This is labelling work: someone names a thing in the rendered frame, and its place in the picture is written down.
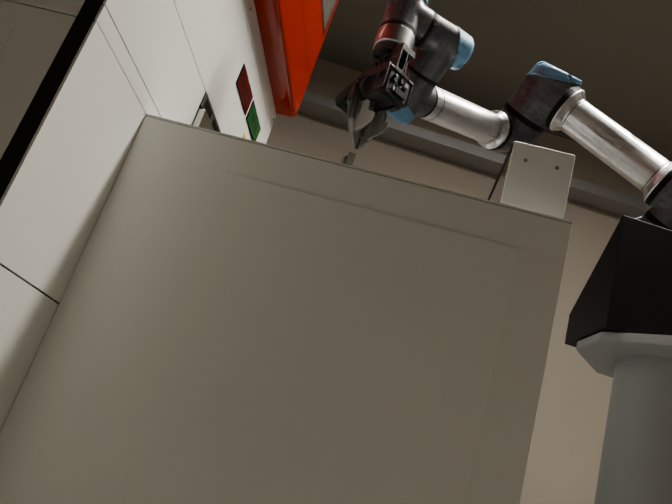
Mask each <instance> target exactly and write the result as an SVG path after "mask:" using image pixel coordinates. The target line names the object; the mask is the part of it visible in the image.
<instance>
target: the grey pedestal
mask: <svg viewBox="0 0 672 504"><path fill-rule="evenodd" d="M576 350H577V351H578V352H579V354H580V355H581V356H582V357H583V358H584V359H585V360H586V361H587V362H588V364H589V365H590V366H591V367H592V368H593V369H594V370H595V371H596V372H597V373H599V374H602V375H605V376H609V377H612V378H613V382H612V389H611V395H610V402H609V409H608V415H607V422H606V428H605V435H604V441H603V448H602V455H601V461H600V468H599V474H598V481H597V488H596V494H595V501H594V504H672V335H656V334H638V333H621V332H604V331H602V332H599V333H597V334H594V335H592V336H589V337H587V338H584V339H582V340H579V341H577V346H576Z"/></svg>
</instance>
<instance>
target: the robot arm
mask: <svg viewBox="0 0 672 504"><path fill-rule="evenodd" d="M427 6H428V0H389V1H388V2H387V5H386V10H385V13H384V16H383V19H382V22H381V25H380V28H379V30H378V33H377V36H376V39H375V42H374V45H373V52H372V60H373V63H372V64H371V65H370V66H369V67H368V68H367V69H366V70H365V71H364V72H362V73H361V74H360V75H359V76H358V77H357V78H356V79H355V80H354V81H353V82H352V83H351V84H350V85H348V86H347V87H346V88H345V89H344V90H343V91H342V92H341V93H340V94H339V95H338V96H337V97H336V98H335V104H336V106H337V107H339V108H340V109H341V110H342V111H344V112H345V113H346V114H347V118H348V126H349V132H350V137H351V141H352V146H353V148H355V149H356V150H358V149H360V148H362V147H364V146H365V145H367V144H368V142H370V140H371V139H372V138H374V137H376V136H378V135H380V134H382V133H383V132H385V131H386V129H387V127H388V123H387V122H385V120H386V118H387V114H388V115H389V116H390V117H392V118H393V119H395V120H396V121H398V122H400V123H402V124H410V123H411V122H412V120H413V119H415V116H416V117H419V118H421V119H424V120H426V121H429V122H431V123H434V124H436V125H439V126H441V127H444V128H446V129H449V130H451V131H454V132H456V133H459V134H461V135H464V136H466V137H469V138H471V139H474V140H476V141H477V142H478V144H479V145H480V146H481V147H483V148H485V149H488V150H490V151H496V152H507V151H509V150H510V147H511V145H512V143H513V141H518V142H522V143H527V144H531V143H533V142H534V141H535V140H537V139H538V138H539V137H540V135H541V134H542V133H543V132H544V130H545V129H546V128H548V129H550V130H551V131H558V130H562V131H563V132H565V133H566V134H567V135H568V136H570V137H571V138H572V139H574V140H575V141H576V142H578V143H579V144H580V145H582V146H583V147H584V148H585V149H587V150H588V151H589V152H591V153H592V154H593V155H595V156H596V157H597V158H599V159H600V160H601V161H603V162H604V163H605V164H606V165H608V166H609V167H610V168H612V169H613V170H614V171H616V172H617V173H618V174H620V175H621V176H622V177H624V178H625V179H626V180H627V181H629V182H630V183H631V184H633V185H634V186H635V187H637V188H638V189H639V190H641V191H642V192H643V198H644V202H645V203H646V204H647V205H649V206H650V209H649V210H648V211H647V212H646V213H645V214H644V215H643V216H641V217H638V218H635V219H638V220H641V221H644V222H647V223H650V224H653V225H656V226H659V227H663V228H666V229H669V230H672V162H670V161H669V160H667V159H666V158H665V157H663V156H662V155H660V154H659V153H658V152H656V151H655V150H654V149H652V148H651V147H649V146H648V145H647V144H645V143H644V142H643V141H641V140H640V139H638V138H637V137H636V136H634V135H633V134H631V133H630V132H629V131H627V130H626V129H625V128H623V127H622V126H620V125H619V124H618V123H616V122H615V121H614V120H612V119H611V118H609V117H608V116H607V115H605V114H604V113H602V112H601V111H600V110H598V109H597V108H596V107H594V106H593V105H591V104H590V103H589V102H587V101H586V95H585V91H584V90H583V89H581V88H580V86H581V83H582V81H581V80H580V79H578V78H576V77H574V76H572V75H570V74H568V73H566V72H564V71H563V70H561V69H559V68H557V67H555V66H553V65H551V64H549V63H547V62H544V61H540V62H538V63H536V64H535V66H534V67H533V68H532V69H531V71H530V72H529V73H527V74H526V77H525V78H524V80H523V81H522V82H521V84H520V85H519V86H518V88H517V89H516V91H515V92H514V93H513V95H512V96H511V97H510V99H509V100H508V101H507V103H506V104H505V105H504V107H503V108H502V109H501V110H500V111H499V110H492V111H489V110H487V109H485V108H483V107H480V106H478V105H476V104H474V103H472V102H470V101H467V100H465V99H463V98H461V97H459V96H456V95H454V94H452V93H450V92H448V91H446V90H443V89H441V88H439V87H437V86H436V85H437V84H438V82H439V81H440V79H441V78H442V76H443V75H444V73H445V72H446V70H447V69H448V68H449V69H452V70H458V69H460V68H462V67H463V65H464V64H466V62H467V61H468V60H469V58H470V56H471V54H472V52H473V49H474V40H473V38H472V37H471V36H470V35H469V34H467V33H466V32H465V31H463V30H462V29H460V27H459V26H456V25H454V24H452V23H451V22H449V21H448V20H446V19H445V18H443V17H442V16H440V15H439V14H437V13H435V12H434V11H433V10H432V9H430V8H429V7H427ZM414 46H415V47H417V50H416V51H415V52H414V51H413V47H414ZM386 113H387V114H386ZM361 128H362V129H361Z"/></svg>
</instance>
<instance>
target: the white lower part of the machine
mask: <svg viewBox="0 0 672 504"><path fill-rule="evenodd" d="M145 115H146V114H145V112H144V110H143V108H142V106H141V104H140V103H139V101H138V99H137V97H136V95H135V93H134V91H133V89H132V88H131V86H130V84H129V82H128V80H127V78H126V76H125V74H124V73H123V71H122V69H121V67H120V65H119V63H118V61H117V60H116V58H115V56H114V54H113V52H112V50H111V48H110V46H109V45H108V43H107V41H106V39H105V37H104V35H103V33H102V32H101V30H100V28H99V26H98V24H97V22H96V21H94V20H93V19H88V18H84V17H80V16H77V17H73V16H69V15H65V14H60V13H56V12H52V11H48V10H43V9H39V8H35V7H31V6H27V5H22V4H18V3H14V2H10V1H5V0H0V432H1V429H2V427H3V425H4V423H5V421H6V419H7V416H8V414H9V412H10V410H11V408H12V405H13V403H14V401H15V399H16V397H17V395H18V392H19V390H20V388H21V386H22V384H23V381H24V379H25V377H26V375H27V373H28V371H29V368H30V366H31V364H32V362H33V360H34V358H35V355H36V353H37V351H38V349H39V347H40V344H41V342H42V340H43V338H44V336H45V334H46V331H47V329H48V327H49V325H50V323H51V320H52V318H53V316H54V314H55V312H56V310H57V307H58V305H59V303H60V301H61V299H62V296H63V294H64V292H65V290H66V288H67V286H68V283H69V281H70V279H71V277H72V275H73V272H74V270H75V268H76V266H77V264H78V262H79V259H80V257H81V255H82V253H83V251H84V248H85V246H86V244H87V242H88V240H89V238H90V235H91V233H92V231H93V229H94V227H95V224H96V222H97V220H98V218H99V216H100V214H101V211H102V209H103V207H104V205H105V203H106V200H107V198H108V196H109V194H110V192H111V190H112V187H113V185H114V183H115V181H116V179H117V176H118V174H119V172H120V170H121V168H122V166H123V163H124V161H125V159H126V157H127V155H128V152H129V150H130V148H131V146H132V144H133V142H134V139H135V137H136V135H137V133H138V131H139V128H140V126H141V124H142V122H143V120H144V118H145Z"/></svg>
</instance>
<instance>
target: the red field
mask: <svg viewBox="0 0 672 504"><path fill-rule="evenodd" d="M238 84H239V88H240V92H241V95H242V99H243V102H244V106H245V110H246V113H247V110H248V108H249V105H250V102H251V100H252V94H251V90H250V86H249V82H248V78H247V74H246V70H245V67H244V69H243V72H242V74H241V77H240V79H239V81H238Z"/></svg>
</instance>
